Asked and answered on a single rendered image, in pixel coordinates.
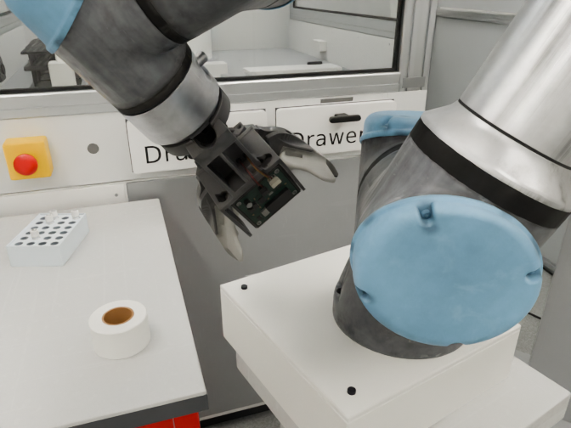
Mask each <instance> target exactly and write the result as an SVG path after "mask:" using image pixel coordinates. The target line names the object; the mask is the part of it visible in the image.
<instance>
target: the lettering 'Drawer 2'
mask: <svg viewBox="0 0 571 428"><path fill-rule="evenodd" d="M351 132H353V133H354V136H348V135H349V133H351ZM351 132H349V133H348V134H347V136H346V140H347V142H348V143H354V142H355V141H356V140H354V141H352V142H350V141H349V140H348V138H356V132H354V131H351ZM293 133H294V134H298V135H300V136H301V137H302V140H303V141H304V137H303V135H302V134H301V133H299V132H293ZM329 134H330V138H331V144H334V143H335V139H336V137H337V141H338V144H340V143H341V141H342V136H343V134H344V132H342V136H341V138H340V141H339V137H338V132H336V134H335V137H334V140H333V141H332V136H331V133H329ZM318 136H323V137H324V138H320V139H318V140H317V141H316V145H317V146H322V145H325V135H324V134H319V135H317V137H318ZM320 140H324V142H323V143H322V144H318V142H319V141H320Z"/></svg>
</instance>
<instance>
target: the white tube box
mask: <svg viewBox="0 0 571 428"><path fill-rule="evenodd" d="M47 214H49V213H39V214H38V215H37V216H36V217H35V218H34V219H33V220H32V221H31V222H30V223H29V224H28V225H27V226H26V227H25V228H24V229H23V230H22V231H21V232H20V233H19V234H18V235H17V236H16V237H15V238H14V239H13V240H12V241H11V242H9V243H8V244H7V246H6V249H7V252H8V258H9V261H10V264H11V267H60V266H64V265H65V263H66V262H67V261H68V259H69V258H70V257H71V255H72V254H73V252H74V251H75V250H76V248H77V247H78V246H79V245H80V244H81V242H82V241H83V239H84V238H85V237H86V235H87V234H88V232H89V228H88V220H87V215H86V213H79V218H78V219H75V220H74V219H73V218H72V216H71V213H58V219H55V220H54V223H53V224H47V223H46V220H45V216H46V215H47ZM34 228H36V229H38V232H39V237H40V239H35V240H33V239H32V237H31V233H30V231H31V230H32V229H34Z"/></svg>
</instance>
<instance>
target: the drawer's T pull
mask: <svg viewBox="0 0 571 428"><path fill-rule="evenodd" d="M360 120H361V116H360V115H348V114H346V113H340V114H335V116H331V117H330V118H329V122H330V123H341V122H350V121H360Z"/></svg>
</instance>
